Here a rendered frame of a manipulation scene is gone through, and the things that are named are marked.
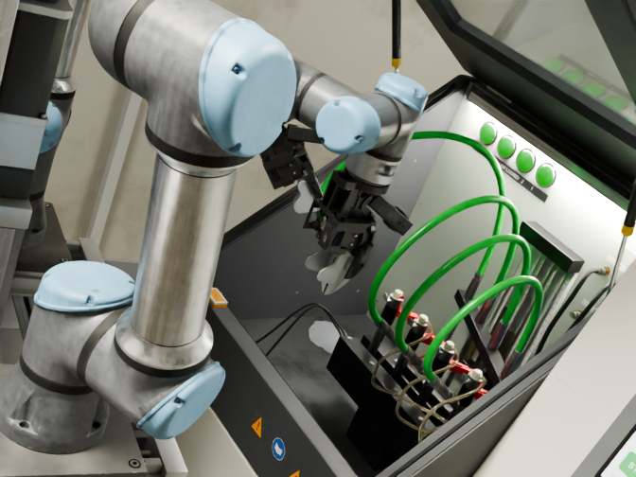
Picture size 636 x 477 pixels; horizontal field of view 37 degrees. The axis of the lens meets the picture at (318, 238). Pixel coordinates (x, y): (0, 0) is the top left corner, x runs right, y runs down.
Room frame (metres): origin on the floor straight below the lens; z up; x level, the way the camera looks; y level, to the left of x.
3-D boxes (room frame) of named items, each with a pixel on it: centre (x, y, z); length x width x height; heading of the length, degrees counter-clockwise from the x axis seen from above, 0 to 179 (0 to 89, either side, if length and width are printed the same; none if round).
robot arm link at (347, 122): (1.24, 0.02, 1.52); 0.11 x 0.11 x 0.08; 66
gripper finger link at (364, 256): (1.32, -0.06, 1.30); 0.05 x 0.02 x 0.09; 43
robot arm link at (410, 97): (1.32, -0.03, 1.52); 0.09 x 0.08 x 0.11; 156
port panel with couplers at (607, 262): (1.62, -0.54, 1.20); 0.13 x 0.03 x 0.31; 43
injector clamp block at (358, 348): (1.53, -0.26, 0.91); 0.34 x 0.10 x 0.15; 43
